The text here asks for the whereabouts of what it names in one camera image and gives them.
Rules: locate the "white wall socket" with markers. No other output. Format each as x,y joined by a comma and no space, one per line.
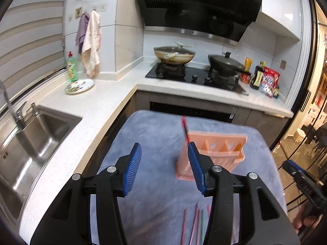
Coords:
99,7

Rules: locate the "stainless steel sink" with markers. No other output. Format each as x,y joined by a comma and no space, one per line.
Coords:
33,143

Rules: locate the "grey base cabinet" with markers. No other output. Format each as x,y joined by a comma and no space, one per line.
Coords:
258,125

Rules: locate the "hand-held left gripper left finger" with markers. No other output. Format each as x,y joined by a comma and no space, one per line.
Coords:
132,168

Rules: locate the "black wok lid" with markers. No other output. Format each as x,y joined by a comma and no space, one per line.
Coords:
224,60

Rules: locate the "green chopstick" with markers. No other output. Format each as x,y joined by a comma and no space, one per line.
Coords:
201,224

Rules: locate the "wall socket with sticker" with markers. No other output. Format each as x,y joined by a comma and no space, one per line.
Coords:
78,12

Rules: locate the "black range hood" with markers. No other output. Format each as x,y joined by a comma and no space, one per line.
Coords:
199,2

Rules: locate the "person's right hand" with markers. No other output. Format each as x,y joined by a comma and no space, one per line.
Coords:
306,222

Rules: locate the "purple cloth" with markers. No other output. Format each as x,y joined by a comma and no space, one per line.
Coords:
81,30

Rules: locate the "brown wall switch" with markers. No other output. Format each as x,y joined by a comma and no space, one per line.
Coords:
283,64

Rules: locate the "beige wok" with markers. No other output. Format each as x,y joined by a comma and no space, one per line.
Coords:
176,60

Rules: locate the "blue yellow small container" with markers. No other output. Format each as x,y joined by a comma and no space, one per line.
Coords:
276,93

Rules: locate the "glass wok lid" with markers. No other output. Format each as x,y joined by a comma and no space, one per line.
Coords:
173,49

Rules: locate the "glass sliding door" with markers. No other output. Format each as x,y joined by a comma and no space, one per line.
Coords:
314,107

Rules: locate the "black wok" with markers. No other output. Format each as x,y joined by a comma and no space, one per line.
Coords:
224,69

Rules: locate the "yellow packet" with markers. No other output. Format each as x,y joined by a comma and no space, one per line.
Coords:
247,63

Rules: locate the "patterned plate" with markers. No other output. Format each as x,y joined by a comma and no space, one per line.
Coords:
80,85

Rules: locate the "white wall cabinet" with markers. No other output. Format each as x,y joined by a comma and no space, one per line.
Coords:
281,5

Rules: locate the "red cup noodle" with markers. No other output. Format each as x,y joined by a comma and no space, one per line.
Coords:
245,77

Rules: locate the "dark soy sauce bottle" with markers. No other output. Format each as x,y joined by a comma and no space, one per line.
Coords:
256,79

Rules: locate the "metal faucet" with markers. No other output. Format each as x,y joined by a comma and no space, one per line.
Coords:
18,117

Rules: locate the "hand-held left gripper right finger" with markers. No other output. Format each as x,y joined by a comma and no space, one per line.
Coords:
196,168

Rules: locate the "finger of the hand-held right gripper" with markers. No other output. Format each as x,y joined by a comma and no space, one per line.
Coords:
291,166

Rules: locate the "striped window blind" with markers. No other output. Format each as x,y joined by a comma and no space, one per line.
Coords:
28,43

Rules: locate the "blue-grey fleece blanket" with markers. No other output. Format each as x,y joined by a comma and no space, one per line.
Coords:
158,132

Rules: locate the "red cereal bag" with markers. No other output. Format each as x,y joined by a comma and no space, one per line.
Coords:
269,81

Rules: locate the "black gas stove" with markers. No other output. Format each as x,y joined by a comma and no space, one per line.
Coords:
194,77

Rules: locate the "cream towel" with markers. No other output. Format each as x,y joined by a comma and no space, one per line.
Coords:
92,46

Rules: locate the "pink plastic utensil holder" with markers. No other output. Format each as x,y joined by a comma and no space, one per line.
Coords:
230,159

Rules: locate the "green dish soap bottle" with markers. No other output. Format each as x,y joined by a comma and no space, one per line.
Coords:
72,69

